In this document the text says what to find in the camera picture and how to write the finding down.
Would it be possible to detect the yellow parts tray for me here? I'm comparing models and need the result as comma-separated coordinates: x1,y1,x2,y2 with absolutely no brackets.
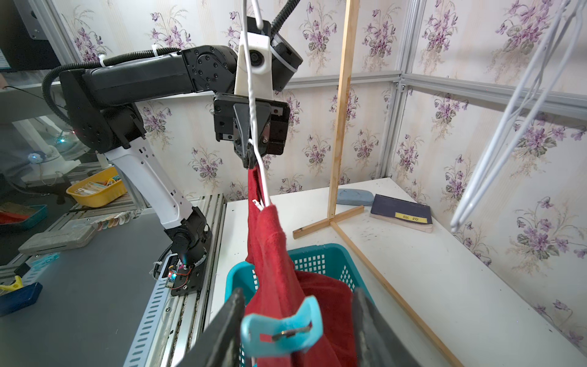
67,167,127,208

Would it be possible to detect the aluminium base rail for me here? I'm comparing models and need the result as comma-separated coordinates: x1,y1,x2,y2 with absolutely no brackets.
123,194,226,366

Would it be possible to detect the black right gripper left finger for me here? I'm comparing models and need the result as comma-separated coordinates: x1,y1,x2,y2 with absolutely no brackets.
178,288,246,367

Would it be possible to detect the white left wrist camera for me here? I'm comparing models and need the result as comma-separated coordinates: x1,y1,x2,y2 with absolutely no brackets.
233,17,304,99

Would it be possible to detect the white hanger of teal shirt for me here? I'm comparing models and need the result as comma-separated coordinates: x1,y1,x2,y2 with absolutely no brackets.
451,0,587,228

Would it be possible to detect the teal clothespin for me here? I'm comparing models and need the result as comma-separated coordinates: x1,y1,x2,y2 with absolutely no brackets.
240,296,323,359

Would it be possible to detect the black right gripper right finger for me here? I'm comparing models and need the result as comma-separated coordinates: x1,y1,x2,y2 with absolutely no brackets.
352,288,420,366

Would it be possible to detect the teal perforated plastic basket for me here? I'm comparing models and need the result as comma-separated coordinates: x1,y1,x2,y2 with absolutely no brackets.
224,242,375,367

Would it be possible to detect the dark cover notebook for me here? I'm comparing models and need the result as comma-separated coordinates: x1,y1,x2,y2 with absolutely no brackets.
370,194,434,233

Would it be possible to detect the wooden clothes rack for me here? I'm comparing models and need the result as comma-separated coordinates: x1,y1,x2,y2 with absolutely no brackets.
292,0,465,367

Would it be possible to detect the blue fabric glasses case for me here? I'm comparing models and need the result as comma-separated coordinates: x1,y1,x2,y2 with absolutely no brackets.
336,189,375,206

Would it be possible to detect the white hanger of red shirt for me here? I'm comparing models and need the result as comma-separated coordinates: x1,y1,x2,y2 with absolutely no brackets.
241,0,271,211

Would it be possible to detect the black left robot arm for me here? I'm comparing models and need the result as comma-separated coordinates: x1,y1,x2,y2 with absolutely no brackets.
41,1,303,296

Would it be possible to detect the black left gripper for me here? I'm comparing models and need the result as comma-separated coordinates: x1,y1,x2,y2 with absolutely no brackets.
212,93,290,169

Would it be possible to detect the dark red t-shirt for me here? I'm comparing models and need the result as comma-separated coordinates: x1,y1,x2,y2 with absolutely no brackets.
246,167,358,366

